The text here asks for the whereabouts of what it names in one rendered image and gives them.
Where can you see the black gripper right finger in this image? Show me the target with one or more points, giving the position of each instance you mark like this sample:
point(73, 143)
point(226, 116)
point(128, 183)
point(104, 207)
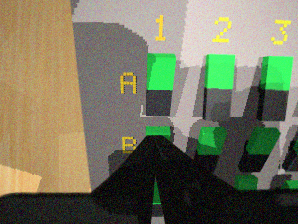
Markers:
point(190, 194)

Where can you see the grey switch panel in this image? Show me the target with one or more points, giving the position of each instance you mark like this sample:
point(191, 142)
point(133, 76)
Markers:
point(217, 78)

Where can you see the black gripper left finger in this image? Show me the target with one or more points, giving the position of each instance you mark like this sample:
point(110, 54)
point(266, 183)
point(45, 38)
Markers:
point(126, 197)

